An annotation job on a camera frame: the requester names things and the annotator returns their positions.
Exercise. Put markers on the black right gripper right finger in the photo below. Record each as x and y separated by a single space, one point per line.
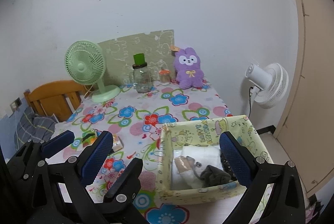
286 202

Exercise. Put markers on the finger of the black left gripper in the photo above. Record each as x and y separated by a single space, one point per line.
55 145
28 165

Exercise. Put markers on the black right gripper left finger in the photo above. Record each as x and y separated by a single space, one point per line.
78 172

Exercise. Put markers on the grey black socks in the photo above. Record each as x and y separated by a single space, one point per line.
209 176

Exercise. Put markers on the white towel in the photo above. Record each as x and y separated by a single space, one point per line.
206 155

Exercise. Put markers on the green orange tissue pack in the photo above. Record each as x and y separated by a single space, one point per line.
89 137

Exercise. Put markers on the grey plaid pillow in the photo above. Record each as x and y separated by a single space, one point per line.
32 126

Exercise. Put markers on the cartoon bear tissue pack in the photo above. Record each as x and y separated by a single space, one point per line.
117 143

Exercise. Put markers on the beige wardrobe door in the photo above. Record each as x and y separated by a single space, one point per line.
305 130

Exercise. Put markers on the floral tablecloth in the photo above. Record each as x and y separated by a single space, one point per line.
137 119

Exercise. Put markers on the green desk fan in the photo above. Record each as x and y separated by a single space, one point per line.
85 63

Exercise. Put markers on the glass mason jar mug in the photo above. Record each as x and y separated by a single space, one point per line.
140 78

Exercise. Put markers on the green cup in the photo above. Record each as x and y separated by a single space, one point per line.
139 59

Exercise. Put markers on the white standing fan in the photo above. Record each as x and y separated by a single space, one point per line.
269 84

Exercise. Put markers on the toothpick jar orange lid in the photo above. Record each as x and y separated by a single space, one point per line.
164 76

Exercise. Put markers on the purple plush bunny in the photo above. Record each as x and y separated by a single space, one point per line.
188 69

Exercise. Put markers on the wall power socket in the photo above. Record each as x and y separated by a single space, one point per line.
16 104

